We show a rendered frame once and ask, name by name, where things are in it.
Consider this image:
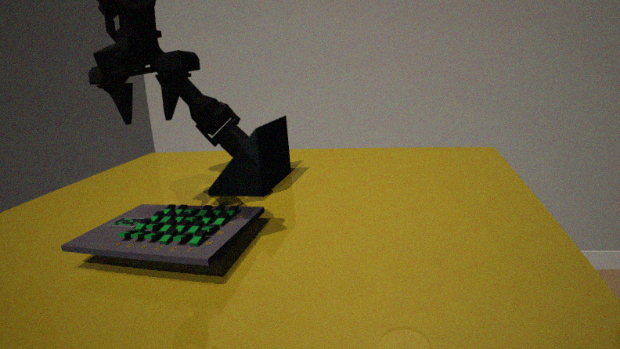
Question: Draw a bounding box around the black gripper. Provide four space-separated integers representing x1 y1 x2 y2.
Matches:
88 21 200 124

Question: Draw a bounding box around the grey switch panel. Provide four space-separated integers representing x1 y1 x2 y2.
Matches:
61 204 264 266

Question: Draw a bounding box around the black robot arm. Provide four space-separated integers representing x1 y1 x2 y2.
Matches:
93 0 249 157

